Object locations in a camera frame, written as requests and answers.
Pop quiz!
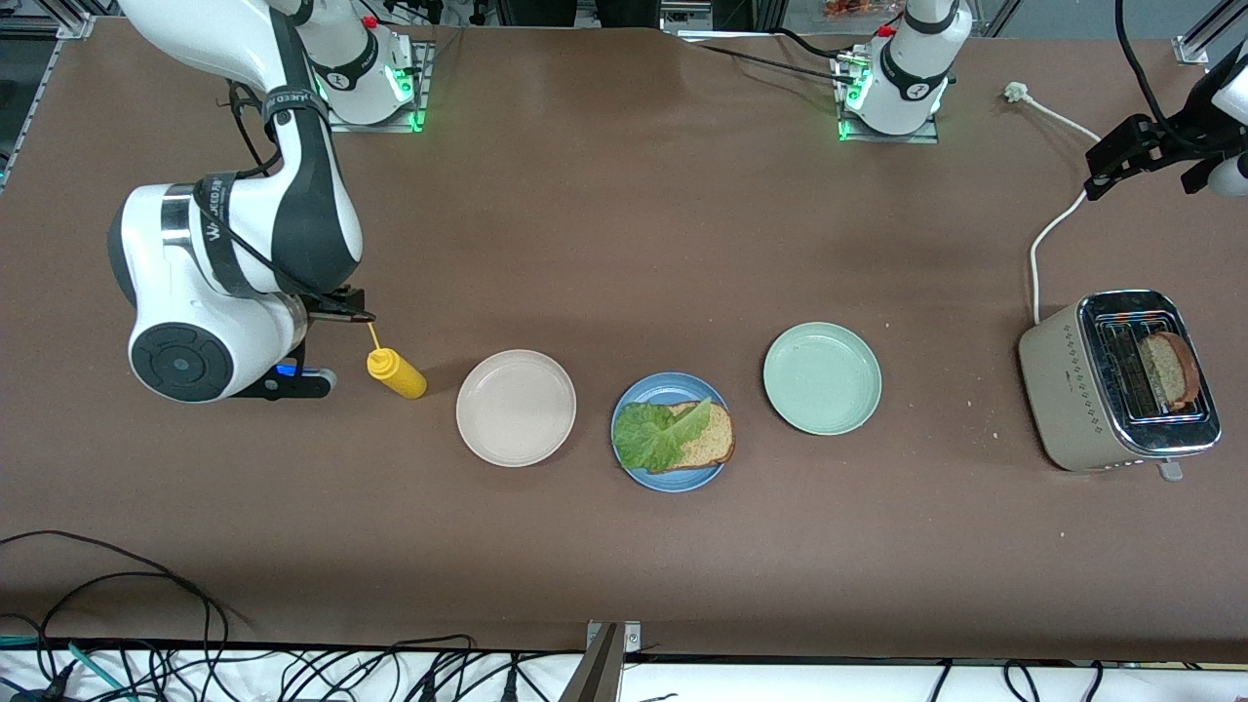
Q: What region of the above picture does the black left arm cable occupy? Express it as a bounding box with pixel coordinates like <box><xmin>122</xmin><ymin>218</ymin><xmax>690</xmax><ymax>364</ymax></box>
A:
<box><xmin>1116</xmin><ymin>0</ymin><xmax>1186</xmax><ymax>137</ymax></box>

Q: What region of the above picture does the teal cable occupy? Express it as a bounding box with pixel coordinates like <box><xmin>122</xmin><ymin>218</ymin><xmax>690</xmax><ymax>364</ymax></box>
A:
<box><xmin>0</xmin><ymin>634</ymin><xmax>137</xmax><ymax>702</ymax></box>

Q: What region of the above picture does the light green plate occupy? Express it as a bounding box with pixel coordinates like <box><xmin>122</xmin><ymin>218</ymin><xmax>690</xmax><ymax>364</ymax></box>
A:
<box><xmin>762</xmin><ymin>322</ymin><xmax>883</xmax><ymax>436</ymax></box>

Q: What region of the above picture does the brown bread slice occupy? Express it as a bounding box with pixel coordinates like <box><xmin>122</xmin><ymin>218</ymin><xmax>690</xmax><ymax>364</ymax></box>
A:
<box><xmin>1136</xmin><ymin>331</ymin><xmax>1202</xmax><ymax>411</ymax></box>
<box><xmin>655</xmin><ymin>400</ymin><xmax>736</xmax><ymax>475</ymax></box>

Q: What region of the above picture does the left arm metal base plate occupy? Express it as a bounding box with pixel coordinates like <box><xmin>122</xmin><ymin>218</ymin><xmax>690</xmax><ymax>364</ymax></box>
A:
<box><xmin>834</xmin><ymin>54</ymin><xmax>942</xmax><ymax>145</ymax></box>

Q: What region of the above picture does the aluminium frame profile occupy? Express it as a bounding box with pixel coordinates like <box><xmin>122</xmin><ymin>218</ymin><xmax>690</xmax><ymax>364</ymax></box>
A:
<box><xmin>0</xmin><ymin>0</ymin><xmax>96</xmax><ymax>40</ymax></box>
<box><xmin>1175</xmin><ymin>0</ymin><xmax>1248</xmax><ymax>65</ymax></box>

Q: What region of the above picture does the black base cable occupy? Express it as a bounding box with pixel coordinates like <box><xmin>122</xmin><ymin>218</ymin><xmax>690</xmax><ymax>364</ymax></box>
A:
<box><xmin>678</xmin><ymin>29</ymin><xmax>859</xmax><ymax>85</ymax></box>

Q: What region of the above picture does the white toaster power cable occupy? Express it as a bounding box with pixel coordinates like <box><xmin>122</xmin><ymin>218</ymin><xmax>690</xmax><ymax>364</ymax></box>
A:
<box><xmin>1004</xmin><ymin>82</ymin><xmax>1103</xmax><ymax>328</ymax></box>

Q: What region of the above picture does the green lettuce leaf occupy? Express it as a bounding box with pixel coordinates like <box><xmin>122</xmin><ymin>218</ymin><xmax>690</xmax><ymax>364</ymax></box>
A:
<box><xmin>612</xmin><ymin>398</ymin><xmax>713</xmax><ymax>473</ymax></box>

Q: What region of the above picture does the black looped cable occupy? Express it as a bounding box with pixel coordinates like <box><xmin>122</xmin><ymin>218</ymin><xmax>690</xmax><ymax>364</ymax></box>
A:
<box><xmin>0</xmin><ymin>530</ymin><xmax>231</xmax><ymax>674</ymax></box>

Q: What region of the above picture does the beige plate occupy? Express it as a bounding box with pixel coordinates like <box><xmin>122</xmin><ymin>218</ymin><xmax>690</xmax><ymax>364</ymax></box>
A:
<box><xmin>455</xmin><ymin>349</ymin><xmax>577</xmax><ymax>468</ymax></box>

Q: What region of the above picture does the yellow squeeze bottle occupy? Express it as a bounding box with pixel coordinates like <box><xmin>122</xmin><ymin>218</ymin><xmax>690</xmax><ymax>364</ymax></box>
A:
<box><xmin>366</xmin><ymin>322</ymin><xmax>428</xmax><ymax>401</ymax></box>

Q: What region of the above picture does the white lower shelf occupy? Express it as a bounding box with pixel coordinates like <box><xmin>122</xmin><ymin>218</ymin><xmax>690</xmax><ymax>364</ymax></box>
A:
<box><xmin>0</xmin><ymin>648</ymin><xmax>1248</xmax><ymax>702</ymax></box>

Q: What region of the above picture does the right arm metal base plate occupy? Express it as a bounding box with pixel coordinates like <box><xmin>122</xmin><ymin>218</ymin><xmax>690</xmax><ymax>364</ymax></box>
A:
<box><xmin>327</xmin><ymin>39</ymin><xmax>436</xmax><ymax>135</ymax></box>

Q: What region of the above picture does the beige chrome toaster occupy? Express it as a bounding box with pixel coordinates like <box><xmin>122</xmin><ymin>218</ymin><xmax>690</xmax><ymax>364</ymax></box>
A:
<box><xmin>1018</xmin><ymin>289</ymin><xmax>1223</xmax><ymax>483</ymax></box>

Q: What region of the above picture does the grey metal bracket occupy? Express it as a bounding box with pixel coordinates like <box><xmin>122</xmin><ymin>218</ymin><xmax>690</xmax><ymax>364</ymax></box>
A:
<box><xmin>561</xmin><ymin>621</ymin><xmax>644</xmax><ymax>702</ymax></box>

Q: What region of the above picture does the blue plate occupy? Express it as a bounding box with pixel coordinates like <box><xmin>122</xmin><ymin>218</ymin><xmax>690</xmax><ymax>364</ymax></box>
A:
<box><xmin>610</xmin><ymin>371</ymin><xmax>734</xmax><ymax>493</ymax></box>

